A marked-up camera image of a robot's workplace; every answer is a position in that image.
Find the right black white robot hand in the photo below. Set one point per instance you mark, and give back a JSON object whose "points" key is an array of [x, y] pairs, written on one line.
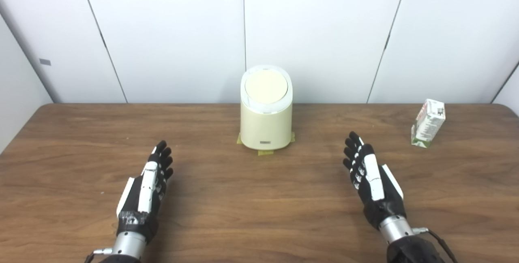
{"points": [[375, 182]]}

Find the round cream bin lid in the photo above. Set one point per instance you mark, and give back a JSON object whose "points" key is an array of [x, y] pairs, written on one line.
{"points": [[266, 86]]}

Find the white green milk carton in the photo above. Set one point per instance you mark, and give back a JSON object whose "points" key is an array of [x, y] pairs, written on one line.
{"points": [[427, 127]]}

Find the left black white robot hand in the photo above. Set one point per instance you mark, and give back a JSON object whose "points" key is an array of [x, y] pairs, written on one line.
{"points": [[146, 198]]}

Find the small gray wall label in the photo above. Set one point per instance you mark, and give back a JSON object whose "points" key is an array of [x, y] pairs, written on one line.
{"points": [[45, 62]]}

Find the cream-colored bin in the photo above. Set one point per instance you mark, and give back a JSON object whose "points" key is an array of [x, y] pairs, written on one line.
{"points": [[265, 127]]}

